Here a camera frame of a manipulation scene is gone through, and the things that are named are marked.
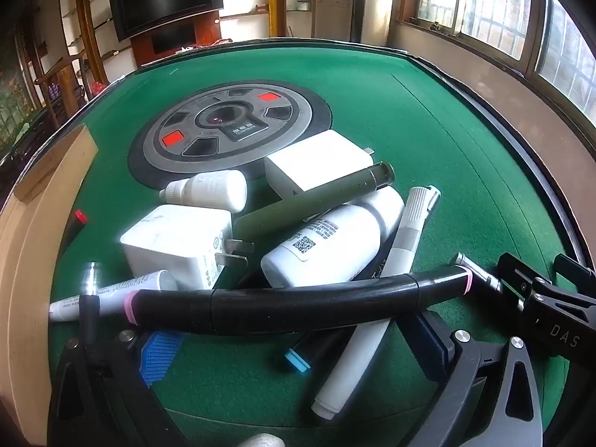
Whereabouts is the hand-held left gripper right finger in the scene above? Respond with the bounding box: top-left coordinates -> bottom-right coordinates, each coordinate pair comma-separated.
400,310 -> 545,447

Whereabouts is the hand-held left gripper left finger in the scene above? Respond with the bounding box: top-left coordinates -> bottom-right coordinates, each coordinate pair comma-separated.
47,328 -> 196,447

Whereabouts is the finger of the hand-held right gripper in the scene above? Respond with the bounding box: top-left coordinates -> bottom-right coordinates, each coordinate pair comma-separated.
553,254 -> 596,289
497,252 -> 541,310

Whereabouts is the silver metal pen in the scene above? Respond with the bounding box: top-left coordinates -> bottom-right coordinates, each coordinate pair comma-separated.
454,251 -> 503,292

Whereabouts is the white paint marker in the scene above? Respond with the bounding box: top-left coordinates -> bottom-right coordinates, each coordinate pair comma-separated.
48,270 -> 178,323

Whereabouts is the white charger with metal prongs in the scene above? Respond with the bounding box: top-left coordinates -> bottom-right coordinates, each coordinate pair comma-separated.
120,204 -> 254,292

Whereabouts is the black double-ended marker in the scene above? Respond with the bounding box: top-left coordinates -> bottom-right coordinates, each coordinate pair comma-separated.
128,265 -> 475,336

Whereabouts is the small white dropper bottle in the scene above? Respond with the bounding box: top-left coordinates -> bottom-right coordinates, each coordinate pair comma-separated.
159,170 -> 248,212

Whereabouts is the cardboard box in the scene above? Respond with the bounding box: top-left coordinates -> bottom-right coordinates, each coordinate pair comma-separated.
0,123 -> 101,447

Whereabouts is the long white and grey pen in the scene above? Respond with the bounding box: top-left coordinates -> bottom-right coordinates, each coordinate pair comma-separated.
311,185 -> 441,421

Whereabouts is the dark pen with blue cap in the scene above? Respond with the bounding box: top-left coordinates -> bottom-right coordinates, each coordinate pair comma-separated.
284,321 -> 355,373

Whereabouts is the white bottle with printed label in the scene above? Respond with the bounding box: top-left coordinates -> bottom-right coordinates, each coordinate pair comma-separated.
260,187 -> 406,288

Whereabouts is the small red capped item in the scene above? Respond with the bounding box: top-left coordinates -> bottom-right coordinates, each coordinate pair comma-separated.
65,209 -> 89,247

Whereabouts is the olive green pen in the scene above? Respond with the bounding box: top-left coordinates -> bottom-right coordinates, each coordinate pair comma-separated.
233,161 -> 396,252

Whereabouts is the white charger block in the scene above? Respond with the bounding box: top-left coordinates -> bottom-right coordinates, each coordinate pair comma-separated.
264,129 -> 375,201

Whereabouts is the round grey table control panel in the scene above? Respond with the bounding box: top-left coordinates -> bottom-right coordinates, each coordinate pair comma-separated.
127,79 -> 333,191

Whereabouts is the barred window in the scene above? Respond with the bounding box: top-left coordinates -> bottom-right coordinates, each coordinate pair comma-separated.
410,0 -> 596,124

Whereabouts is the dark wooden chair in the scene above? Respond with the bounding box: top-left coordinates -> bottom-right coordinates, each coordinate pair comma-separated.
32,53 -> 91,126

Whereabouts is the white standing air conditioner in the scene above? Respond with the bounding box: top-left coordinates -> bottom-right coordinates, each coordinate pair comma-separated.
315,0 -> 353,40

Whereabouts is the black wall television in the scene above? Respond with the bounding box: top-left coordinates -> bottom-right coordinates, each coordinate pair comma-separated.
108,0 -> 225,42

